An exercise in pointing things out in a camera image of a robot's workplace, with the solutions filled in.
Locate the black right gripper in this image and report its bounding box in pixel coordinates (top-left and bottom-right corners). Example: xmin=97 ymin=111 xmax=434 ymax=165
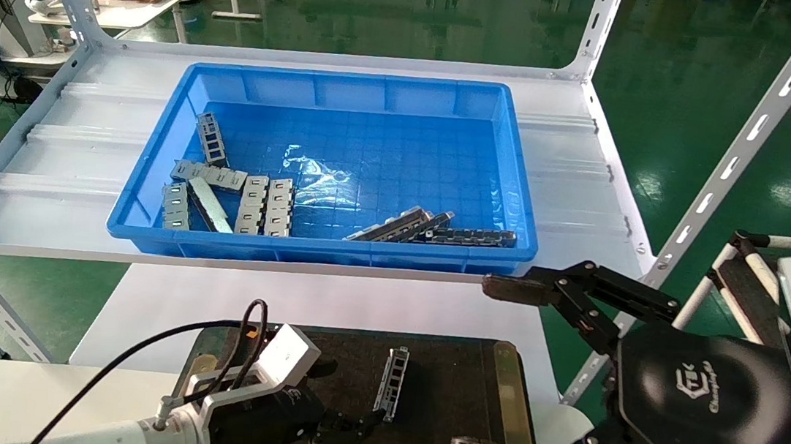
xmin=450 ymin=248 xmax=791 ymax=444

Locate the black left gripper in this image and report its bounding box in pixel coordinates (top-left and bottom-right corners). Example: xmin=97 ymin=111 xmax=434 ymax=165
xmin=205 ymin=378 xmax=390 ymax=444

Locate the long silver metal part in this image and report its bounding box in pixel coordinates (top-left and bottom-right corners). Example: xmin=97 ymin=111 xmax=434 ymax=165
xmin=405 ymin=207 xmax=456 ymax=245
xmin=372 ymin=344 xmax=411 ymax=424
xmin=344 ymin=200 xmax=434 ymax=249

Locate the black felt container tray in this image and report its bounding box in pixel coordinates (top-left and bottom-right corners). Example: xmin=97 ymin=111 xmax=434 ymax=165
xmin=170 ymin=306 xmax=548 ymax=444

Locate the dark metal part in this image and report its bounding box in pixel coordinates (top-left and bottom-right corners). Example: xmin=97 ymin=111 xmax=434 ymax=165
xmin=423 ymin=222 xmax=518 ymax=254

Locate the perforated silver metal part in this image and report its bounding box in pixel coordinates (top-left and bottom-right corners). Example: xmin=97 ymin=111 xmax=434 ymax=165
xmin=193 ymin=111 xmax=235 ymax=168

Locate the brass strip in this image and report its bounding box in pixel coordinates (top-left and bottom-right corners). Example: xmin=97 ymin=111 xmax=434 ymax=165
xmin=182 ymin=351 xmax=221 ymax=384
xmin=482 ymin=341 xmax=546 ymax=444

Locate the black pad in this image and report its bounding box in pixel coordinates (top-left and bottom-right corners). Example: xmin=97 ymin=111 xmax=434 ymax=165
xmin=703 ymin=252 xmax=791 ymax=351

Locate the plain silver metal strip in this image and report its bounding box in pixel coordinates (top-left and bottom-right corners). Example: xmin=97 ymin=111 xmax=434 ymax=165
xmin=183 ymin=176 xmax=239 ymax=235

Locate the white metal shelf rack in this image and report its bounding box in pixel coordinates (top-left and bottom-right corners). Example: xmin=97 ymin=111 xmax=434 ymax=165
xmin=0 ymin=0 xmax=791 ymax=444

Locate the blue plastic bin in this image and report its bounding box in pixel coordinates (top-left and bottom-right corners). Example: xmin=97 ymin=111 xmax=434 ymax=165
xmin=104 ymin=45 xmax=556 ymax=295

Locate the white crumpled sheet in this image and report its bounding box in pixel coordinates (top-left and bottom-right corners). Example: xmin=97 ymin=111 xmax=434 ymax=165
xmin=24 ymin=0 xmax=72 ymax=20

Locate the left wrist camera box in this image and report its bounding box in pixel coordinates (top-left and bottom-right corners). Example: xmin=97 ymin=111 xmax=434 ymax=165
xmin=253 ymin=321 xmax=325 ymax=395

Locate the silver camera mount bracket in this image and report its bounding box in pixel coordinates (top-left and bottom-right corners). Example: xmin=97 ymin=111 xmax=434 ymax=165
xmin=155 ymin=363 xmax=277 ymax=444

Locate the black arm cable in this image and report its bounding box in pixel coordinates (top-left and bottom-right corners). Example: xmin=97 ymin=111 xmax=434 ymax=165
xmin=27 ymin=277 xmax=272 ymax=444

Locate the black floor cable bundle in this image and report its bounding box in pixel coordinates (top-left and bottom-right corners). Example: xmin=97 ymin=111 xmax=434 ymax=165
xmin=0 ymin=70 xmax=45 ymax=141

